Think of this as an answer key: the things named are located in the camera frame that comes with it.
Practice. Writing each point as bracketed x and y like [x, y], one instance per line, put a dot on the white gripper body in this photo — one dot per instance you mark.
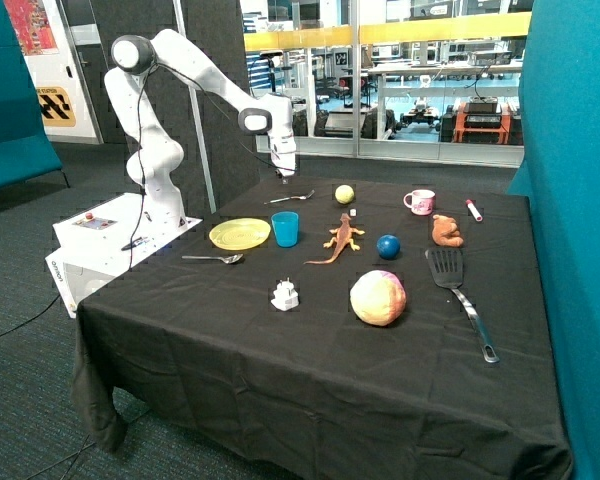
[283, 153]

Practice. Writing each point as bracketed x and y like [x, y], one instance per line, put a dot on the silver metal fork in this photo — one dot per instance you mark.
[292, 197]

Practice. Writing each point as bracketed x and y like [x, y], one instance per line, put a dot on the silver metal spoon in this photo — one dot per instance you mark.
[228, 260]

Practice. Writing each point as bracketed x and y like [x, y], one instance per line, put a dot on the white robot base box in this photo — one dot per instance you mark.
[103, 242]

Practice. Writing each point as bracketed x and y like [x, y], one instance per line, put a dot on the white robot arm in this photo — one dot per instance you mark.
[135, 57]

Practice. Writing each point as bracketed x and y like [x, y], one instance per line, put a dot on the blue plastic cup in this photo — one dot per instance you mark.
[286, 228]

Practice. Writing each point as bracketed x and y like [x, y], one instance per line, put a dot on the yellow tennis ball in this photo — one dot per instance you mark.
[344, 194]

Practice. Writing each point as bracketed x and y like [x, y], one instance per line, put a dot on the dark grey acoustic panel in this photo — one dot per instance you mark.
[219, 162]

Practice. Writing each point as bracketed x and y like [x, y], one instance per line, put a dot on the yellow plastic plate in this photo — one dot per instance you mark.
[240, 234]

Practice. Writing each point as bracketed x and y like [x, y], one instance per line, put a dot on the orange toy lizard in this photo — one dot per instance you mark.
[342, 237]

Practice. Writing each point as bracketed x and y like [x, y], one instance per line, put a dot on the white power adapter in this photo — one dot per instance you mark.
[285, 296]

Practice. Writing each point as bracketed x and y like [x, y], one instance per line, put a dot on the blue ball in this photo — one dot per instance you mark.
[388, 247]

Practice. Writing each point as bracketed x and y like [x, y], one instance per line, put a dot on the pink mug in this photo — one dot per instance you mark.
[420, 202]

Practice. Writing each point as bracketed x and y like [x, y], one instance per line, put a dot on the yellow pink plush ball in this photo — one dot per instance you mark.
[378, 298]

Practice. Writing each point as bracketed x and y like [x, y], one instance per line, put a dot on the black tablecloth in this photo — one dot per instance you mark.
[315, 389]

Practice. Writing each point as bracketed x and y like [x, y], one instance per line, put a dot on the brown teddy bear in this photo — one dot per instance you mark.
[446, 232]

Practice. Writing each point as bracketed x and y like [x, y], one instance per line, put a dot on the red white marker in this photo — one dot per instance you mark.
[474, 211]

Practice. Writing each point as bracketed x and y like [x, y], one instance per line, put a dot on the orange black equipment rack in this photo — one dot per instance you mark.
[482, 120]

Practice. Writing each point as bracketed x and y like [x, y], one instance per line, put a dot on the yellow black sign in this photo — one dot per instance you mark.
[56, 108]

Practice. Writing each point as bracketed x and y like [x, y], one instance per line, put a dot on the teal sofa left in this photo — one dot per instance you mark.
[25, 150]

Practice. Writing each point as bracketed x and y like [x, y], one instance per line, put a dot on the red poster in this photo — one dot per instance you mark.
[31, 24]

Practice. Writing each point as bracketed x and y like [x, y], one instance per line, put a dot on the teal partition right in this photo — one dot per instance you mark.
[560, 174]

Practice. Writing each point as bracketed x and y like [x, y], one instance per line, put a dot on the black spatula metal handle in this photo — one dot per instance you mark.
[446, 267]

